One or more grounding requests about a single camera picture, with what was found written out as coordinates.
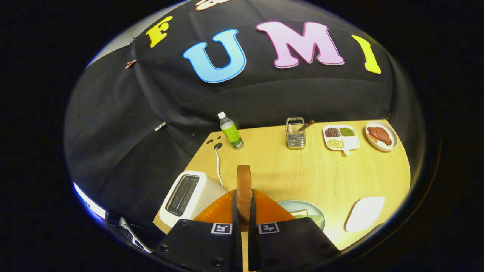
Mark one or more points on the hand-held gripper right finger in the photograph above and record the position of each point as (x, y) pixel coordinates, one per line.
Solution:
(254, 241)

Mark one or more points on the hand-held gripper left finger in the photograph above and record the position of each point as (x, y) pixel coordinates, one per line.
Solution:
(236, 241)

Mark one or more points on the toast bread slice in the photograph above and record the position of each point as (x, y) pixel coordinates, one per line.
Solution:
(244, 189)

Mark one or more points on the green lettuce leaf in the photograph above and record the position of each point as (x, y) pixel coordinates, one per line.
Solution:
(312, 221)

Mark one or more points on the pale green round plate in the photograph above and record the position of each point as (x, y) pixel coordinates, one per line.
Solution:
(291, 205)

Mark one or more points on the square bread slice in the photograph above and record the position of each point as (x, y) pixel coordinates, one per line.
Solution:
(298, 212)

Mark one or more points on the white toaster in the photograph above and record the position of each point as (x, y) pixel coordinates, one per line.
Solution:
(206, 192)

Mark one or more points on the green drink bottle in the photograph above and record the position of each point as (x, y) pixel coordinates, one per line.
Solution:
(231, 134)

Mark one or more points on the metal utensil holder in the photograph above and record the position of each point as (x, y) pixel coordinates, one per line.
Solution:
(295, 141)

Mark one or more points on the white rounded square plate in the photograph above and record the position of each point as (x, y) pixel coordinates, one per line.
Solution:
(365, 213)

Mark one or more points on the heap of yellow beans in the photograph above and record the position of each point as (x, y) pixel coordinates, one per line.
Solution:
(335, 143)

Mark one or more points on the heap of brown beans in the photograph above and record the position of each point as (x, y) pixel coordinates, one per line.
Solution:
(332, 132)

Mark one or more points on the silver clip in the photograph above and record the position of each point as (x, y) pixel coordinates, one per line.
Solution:
(160, 126)

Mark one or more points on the white divided dish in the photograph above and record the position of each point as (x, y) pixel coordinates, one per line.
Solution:
(351, 142)

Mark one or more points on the heap of green beans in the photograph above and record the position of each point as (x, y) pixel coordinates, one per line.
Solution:
(347, 132)

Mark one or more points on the black backdrop cloth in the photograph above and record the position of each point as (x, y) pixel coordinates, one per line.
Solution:
(283, 90)

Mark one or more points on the red meat piece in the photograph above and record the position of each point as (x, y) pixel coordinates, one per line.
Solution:
(380, 135)

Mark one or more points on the small round white plate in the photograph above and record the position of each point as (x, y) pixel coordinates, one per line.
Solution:
(393, 145)

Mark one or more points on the pink clip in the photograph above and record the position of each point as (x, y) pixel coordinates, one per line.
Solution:
(131, 64)

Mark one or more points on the grey metal frame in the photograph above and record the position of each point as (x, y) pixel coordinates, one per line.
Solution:
(130, 234)

